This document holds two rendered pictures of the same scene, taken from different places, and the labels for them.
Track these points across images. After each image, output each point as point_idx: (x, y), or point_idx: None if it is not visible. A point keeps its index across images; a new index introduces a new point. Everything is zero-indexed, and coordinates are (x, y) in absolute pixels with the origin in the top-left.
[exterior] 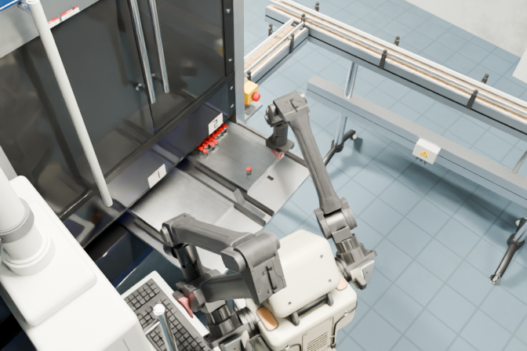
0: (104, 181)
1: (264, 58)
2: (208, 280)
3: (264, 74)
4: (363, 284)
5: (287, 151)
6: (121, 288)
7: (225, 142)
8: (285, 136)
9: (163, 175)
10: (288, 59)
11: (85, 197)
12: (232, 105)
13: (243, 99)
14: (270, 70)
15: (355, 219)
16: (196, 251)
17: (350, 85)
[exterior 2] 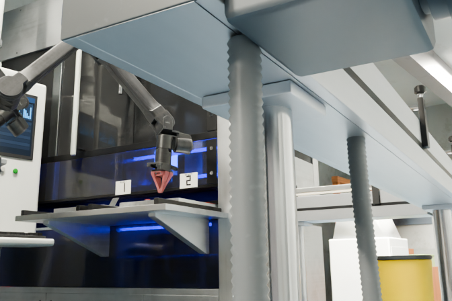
0: (74, 129)
1: (325, 189)
2: None
3: (316, 207)
4: None
5: (148, 164)
6: (67, 297)
7: None
8: (157, 150)
9: (128, 192)
10: (375, 216)
11: (77, 154)
12: (211, 172)
13: (229, 177)
14: (329, 208)
15: (1, 78)
16: (2, 110)
17: (440, 275)
